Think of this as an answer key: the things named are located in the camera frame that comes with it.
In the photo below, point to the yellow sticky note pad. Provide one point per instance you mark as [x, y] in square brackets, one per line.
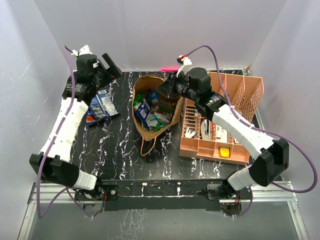
[224, 152]

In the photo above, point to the aluminium frame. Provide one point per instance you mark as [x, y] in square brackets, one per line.
[271, 214]

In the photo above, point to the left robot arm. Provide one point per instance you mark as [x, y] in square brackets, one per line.
[84, 92]

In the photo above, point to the pink plastic desk organizer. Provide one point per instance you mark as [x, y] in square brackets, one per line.
[245, 93]

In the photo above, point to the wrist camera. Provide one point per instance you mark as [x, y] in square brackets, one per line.
[85, 50]
[185, 64]

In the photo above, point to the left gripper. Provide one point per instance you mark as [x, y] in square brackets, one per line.
[111, 73]

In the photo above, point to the blue Burts chips bag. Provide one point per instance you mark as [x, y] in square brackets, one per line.
[93, 117]

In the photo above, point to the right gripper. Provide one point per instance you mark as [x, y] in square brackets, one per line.
[168, 86]

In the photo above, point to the brown paper bag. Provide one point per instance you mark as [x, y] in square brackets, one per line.
[149, 138]

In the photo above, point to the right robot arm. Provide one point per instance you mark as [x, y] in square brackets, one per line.
[271, 157]

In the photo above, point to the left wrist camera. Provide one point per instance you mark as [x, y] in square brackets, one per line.
[85, 50]

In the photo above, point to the blue white snack pack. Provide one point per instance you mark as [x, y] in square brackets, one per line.
[103, 105]

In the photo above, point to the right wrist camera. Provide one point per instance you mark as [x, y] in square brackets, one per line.
[185, 64]

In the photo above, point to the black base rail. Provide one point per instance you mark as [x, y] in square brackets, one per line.
[202, 194]

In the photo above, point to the green snack packet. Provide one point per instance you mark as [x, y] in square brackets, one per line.
[153, 112]

